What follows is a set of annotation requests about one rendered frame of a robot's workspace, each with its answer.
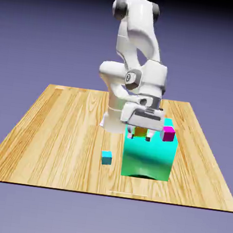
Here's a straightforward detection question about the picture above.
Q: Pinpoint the small magenta cube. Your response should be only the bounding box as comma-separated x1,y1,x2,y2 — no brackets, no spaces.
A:
159,125,177,143

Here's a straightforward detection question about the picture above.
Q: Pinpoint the large turquoise box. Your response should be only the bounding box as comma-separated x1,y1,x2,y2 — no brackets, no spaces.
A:
119,112,181,183

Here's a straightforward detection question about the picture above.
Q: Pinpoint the small orange cube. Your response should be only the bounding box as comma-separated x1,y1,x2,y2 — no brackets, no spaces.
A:
133,126,148,139

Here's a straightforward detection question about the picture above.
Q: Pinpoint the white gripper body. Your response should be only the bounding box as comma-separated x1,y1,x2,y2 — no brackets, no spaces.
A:
120,101,167,132

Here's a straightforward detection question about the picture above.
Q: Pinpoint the small cyan cube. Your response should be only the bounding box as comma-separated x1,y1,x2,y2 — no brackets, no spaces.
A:
100,150,113,166

